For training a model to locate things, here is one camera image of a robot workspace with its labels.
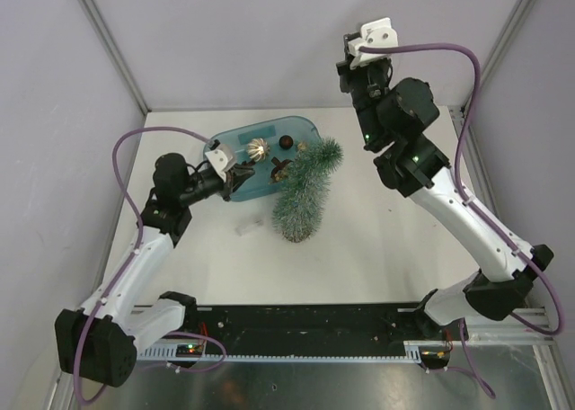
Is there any brown ribbon ornament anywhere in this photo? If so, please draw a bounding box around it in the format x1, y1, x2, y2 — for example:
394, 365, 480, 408
270, 156, 291, 183

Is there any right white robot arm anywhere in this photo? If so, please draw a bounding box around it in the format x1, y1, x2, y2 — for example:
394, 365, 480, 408
337, 31, 553, 339

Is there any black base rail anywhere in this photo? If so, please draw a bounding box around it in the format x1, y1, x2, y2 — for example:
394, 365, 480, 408
138, 302, 468, 362

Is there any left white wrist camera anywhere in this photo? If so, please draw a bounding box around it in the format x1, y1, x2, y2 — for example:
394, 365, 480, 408
205, 144, 237, 182

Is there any clear battery box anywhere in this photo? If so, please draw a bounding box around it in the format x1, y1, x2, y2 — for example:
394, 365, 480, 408
235, 218, 264, 236

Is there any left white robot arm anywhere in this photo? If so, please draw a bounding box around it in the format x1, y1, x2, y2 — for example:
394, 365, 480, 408
55, 147, 255, 388

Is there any grey slotted cable duct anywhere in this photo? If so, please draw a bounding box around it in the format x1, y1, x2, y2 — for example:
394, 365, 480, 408
134, 341, 450, 364

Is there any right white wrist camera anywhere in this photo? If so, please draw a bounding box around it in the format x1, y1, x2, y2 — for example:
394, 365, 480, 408
347, 17, 398, 69

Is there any silver gold bauble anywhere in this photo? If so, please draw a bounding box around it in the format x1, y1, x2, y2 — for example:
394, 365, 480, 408
245, 138, 270, 163

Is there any dark brown bauble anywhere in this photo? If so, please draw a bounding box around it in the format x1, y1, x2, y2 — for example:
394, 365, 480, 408
279, 135, 294, 150

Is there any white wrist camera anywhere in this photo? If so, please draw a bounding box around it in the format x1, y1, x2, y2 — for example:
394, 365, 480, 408
347, 17, 398, 69
205, 144, 237, 182

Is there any small frosted christmas tree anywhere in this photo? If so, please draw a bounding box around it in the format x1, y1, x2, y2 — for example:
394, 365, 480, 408
271, 138, 343, 244

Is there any teal plastic container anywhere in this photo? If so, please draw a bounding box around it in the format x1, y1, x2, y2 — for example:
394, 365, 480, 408
202, 115, 321, 203

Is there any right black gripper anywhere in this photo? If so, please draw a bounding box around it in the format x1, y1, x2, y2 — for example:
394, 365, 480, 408
337, 34, 390, 147

